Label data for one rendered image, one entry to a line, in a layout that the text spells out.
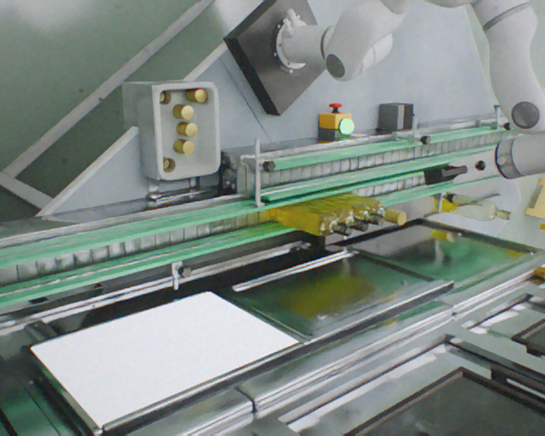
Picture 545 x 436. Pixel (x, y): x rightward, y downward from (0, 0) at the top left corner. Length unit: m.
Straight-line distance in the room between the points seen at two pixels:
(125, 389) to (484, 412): 0.60
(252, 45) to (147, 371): 0.87
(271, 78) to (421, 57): 0.72
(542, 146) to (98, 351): 0.87
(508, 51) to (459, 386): 0.59
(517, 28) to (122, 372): 0.89
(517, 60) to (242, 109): 0.80
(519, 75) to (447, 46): 1.23
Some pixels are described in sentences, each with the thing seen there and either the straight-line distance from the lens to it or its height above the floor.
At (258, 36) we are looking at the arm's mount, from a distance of 1.57.
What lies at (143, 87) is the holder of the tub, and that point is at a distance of 1.43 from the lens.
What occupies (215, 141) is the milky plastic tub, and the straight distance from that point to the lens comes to 1.47.
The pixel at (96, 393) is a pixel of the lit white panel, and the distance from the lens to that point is 1.04.
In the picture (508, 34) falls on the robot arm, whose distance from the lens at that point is 1.11.
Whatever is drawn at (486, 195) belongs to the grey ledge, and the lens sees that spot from 2.40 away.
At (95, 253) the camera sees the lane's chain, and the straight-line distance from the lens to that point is 1.33.
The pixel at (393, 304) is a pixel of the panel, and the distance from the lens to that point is 1.31.
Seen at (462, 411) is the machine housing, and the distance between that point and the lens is 1.08.
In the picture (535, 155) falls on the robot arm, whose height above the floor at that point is 1.56.
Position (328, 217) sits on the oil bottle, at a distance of 1.42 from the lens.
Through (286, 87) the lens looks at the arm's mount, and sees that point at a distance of 1.64.
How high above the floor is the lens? 2.05
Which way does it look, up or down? 48 degrees down
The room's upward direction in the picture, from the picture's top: 109 degrees clockwise
